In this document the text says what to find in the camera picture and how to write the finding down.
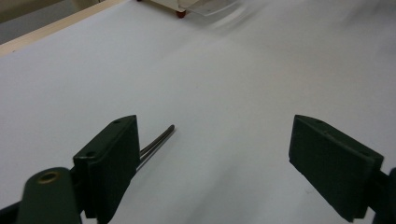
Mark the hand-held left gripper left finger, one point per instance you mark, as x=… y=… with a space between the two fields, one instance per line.
x=107 y=161

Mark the white container with red foot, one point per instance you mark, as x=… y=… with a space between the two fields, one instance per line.
x=174 y=5

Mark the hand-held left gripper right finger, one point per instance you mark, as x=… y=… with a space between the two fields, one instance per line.
x=333 y=168

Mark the thin metal rod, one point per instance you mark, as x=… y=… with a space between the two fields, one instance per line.
x=157 y=142

